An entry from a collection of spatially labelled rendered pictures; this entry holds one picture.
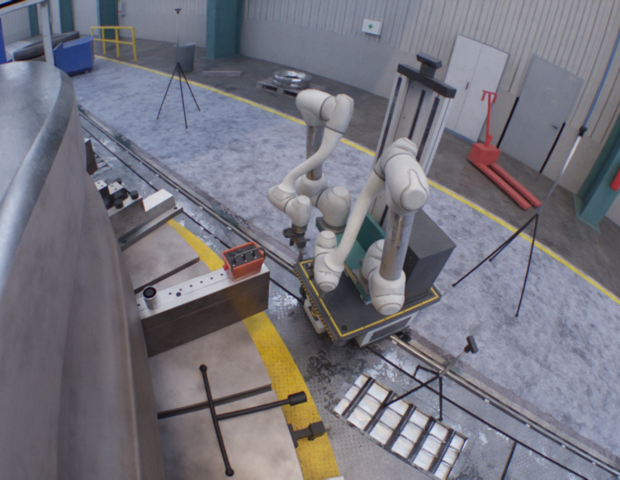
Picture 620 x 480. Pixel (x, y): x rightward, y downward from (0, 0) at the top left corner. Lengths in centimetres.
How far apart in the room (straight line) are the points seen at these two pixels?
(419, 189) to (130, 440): 115
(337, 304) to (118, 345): 147
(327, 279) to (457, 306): 182
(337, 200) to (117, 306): 129
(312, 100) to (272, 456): 178
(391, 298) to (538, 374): 199
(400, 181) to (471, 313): 210
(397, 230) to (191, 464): 146
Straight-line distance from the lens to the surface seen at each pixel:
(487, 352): 286
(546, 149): 706
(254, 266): 169
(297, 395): 178
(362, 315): 213
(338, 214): 190
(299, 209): 165
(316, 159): 162
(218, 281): 173
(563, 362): 344
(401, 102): 161
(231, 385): 184
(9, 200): 63
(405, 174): 108
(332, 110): 157
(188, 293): 171
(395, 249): 129
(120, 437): 100
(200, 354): 194
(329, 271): 136
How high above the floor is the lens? 203
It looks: 43 degrees down
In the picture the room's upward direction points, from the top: 10 degrees clockwise
